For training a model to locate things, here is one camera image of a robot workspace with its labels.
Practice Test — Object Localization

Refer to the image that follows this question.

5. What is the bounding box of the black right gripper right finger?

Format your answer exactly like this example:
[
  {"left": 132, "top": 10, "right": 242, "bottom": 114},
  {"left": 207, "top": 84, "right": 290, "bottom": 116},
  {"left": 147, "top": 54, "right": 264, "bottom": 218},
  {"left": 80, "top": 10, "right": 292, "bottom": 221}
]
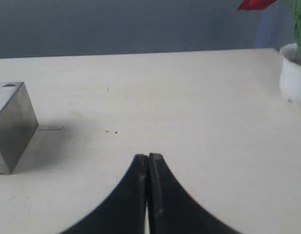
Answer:
[{"left": 148, "top": 153, "right": 238, "bottom": 234}]

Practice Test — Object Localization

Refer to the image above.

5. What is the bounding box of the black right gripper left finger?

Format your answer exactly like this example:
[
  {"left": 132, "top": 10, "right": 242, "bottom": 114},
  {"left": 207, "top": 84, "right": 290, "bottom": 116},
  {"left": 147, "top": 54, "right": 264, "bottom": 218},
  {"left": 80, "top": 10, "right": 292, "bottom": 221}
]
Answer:
[{"left": 63, "top": 155, "right": 148, "bottom": 234}]

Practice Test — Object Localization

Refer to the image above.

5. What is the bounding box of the white ceramic plant pot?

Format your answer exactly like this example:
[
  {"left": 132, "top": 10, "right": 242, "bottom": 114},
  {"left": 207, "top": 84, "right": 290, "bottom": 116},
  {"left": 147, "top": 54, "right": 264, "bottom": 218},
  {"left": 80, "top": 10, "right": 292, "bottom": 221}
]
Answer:
[{"left": 280, "top": 43, "right": 301, "bottom": 105}]

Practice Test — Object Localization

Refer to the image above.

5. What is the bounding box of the red flag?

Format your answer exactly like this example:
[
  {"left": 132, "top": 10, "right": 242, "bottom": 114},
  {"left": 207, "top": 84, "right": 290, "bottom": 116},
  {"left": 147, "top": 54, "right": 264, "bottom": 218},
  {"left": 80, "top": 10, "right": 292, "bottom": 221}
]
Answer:
[{"left": 237, "top": 0, "right": 277, "bottom": 11}]

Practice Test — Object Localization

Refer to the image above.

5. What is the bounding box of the stainless steel test tube rack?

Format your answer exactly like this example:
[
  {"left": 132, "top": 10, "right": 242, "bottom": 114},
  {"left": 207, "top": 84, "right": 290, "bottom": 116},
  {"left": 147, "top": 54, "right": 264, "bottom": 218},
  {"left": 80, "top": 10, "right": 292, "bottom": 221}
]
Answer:
[{"left": 0, "top": 82, "right": 38, "bottom": 175}]

